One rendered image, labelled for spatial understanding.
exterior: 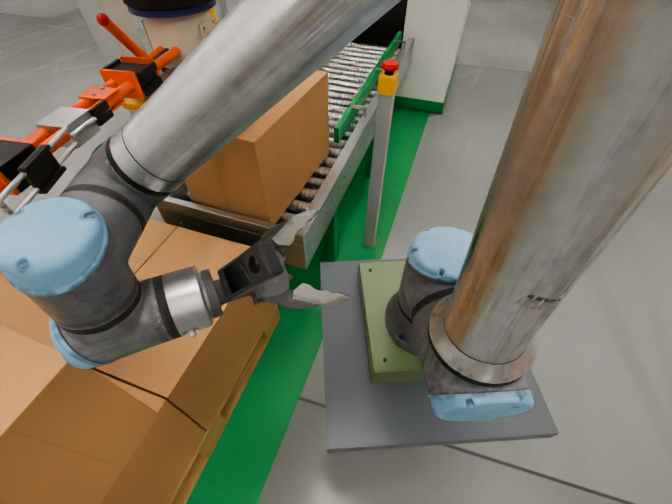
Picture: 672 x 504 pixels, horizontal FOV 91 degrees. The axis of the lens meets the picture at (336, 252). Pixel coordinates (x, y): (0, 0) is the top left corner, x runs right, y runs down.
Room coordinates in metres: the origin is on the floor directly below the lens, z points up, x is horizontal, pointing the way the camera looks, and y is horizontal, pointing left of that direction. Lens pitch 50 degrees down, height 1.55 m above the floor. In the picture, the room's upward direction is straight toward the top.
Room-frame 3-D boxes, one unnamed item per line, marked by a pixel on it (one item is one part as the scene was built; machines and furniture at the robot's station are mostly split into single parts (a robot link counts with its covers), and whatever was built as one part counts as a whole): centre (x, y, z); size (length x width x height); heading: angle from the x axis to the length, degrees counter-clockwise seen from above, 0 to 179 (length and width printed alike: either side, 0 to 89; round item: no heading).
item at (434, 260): (0.39, -0.21, 1.00); 0.17 x 0.15 x 0.18; 2
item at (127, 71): (0.81, 0.47, 1.22); 0.10 x 0.08 x 0.06; 79
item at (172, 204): (1.00, 0.45, 0.58); 0.70 x 0.03 x 0.06; 71
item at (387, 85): (1.38, -0.21, 0.50); 0.07 x 0.07 x 1.00; 71
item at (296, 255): (0.99, 0.45, 0.47); 0.70 x 0.03 x 0.15; 71
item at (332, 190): (1.99, -0.24, 0.50); 2.31 x 0.05 x 0.19; 161
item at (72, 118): (0.59, 0.51, 1.21); 0.07 x 0.07 x 0.04; 79
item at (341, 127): (2.35, -0.30, 0.60); 1.60 x 0.11 x 0.09; 161
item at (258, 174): (1.32, 0.33, 0.75); 0.60 x 0.40 x 0.40; 157
